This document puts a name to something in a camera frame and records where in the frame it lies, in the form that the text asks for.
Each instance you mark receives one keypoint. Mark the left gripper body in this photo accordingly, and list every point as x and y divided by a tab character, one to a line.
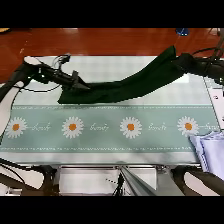
77	81

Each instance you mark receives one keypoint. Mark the dark green T-shirt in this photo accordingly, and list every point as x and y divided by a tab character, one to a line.
140	83

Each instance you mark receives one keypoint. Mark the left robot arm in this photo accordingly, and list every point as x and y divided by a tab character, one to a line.
36	71

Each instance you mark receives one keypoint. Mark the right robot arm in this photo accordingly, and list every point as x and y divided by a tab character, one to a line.
206	65

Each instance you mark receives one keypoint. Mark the lilac garment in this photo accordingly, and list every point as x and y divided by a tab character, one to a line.
211	151

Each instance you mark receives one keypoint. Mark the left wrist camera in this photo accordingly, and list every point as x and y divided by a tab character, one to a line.
63	58

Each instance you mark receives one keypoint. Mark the silver frame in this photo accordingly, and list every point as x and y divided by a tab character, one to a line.
141	187

